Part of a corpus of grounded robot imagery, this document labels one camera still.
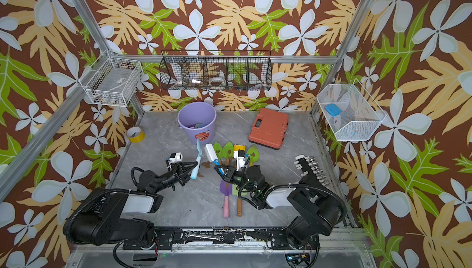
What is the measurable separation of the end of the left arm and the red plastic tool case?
1.36 feet

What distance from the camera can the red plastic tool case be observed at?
1.03 m

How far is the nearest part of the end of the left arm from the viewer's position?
0.65m
